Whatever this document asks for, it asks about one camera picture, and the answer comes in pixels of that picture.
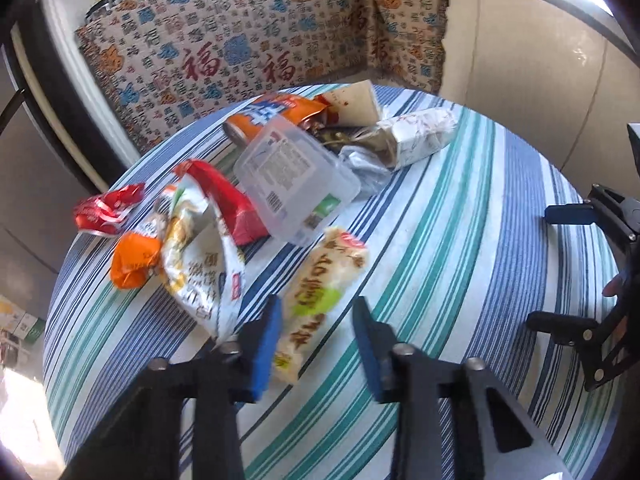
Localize silver foil wrapper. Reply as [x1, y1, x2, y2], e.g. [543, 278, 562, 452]
[337, 144, 393, 196]

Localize beige paper cup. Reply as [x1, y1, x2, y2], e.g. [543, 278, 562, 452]
[314, 80, 382, 127]

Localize printed blanket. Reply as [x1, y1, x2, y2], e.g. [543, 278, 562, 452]
[360, 0, 448, 96]
[75, 0, 376, 153]

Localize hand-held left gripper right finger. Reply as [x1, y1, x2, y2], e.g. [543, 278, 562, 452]
[352, 297, 576, 480]

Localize pale yellow snack packet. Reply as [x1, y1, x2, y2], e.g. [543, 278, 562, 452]
[272, 226, 370, 386]

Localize crushed orange soda can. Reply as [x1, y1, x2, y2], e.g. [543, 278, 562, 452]
[222, 92, 328, 147]

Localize crushed red soda can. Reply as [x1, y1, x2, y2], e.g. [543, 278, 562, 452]
[73, 182, 147, 237]

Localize red snack wrapper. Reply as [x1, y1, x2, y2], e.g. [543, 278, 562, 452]
[172, 159, 271, 247]

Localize clear plastic container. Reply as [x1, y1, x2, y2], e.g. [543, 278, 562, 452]
[232, 117, 362, 247]

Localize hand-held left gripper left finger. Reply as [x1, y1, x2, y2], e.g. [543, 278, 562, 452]
[60, 295, 285, 480]

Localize white paper bag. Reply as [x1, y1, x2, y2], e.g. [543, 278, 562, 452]
[377, 108, 460, 170]

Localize brown crumpled wrapper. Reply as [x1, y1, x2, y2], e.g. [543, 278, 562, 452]
[307, 115, 386, 153]

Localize striped blue green tablecloth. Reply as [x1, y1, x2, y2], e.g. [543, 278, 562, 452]
[42, 82, 623, 480]

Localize white yellow snack bag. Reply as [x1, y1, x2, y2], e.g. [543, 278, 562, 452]
[152, 172, 247, 343]

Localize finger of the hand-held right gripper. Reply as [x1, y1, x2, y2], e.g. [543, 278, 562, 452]
[527, 280, 640, 393]
[544, 185, 640, 256]

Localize black pot with yellow knob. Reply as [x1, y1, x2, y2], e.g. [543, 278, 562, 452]
[82, 0, 123, 23]

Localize orange snack packet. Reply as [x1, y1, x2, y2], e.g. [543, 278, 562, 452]
[110, 231, 165, 290]

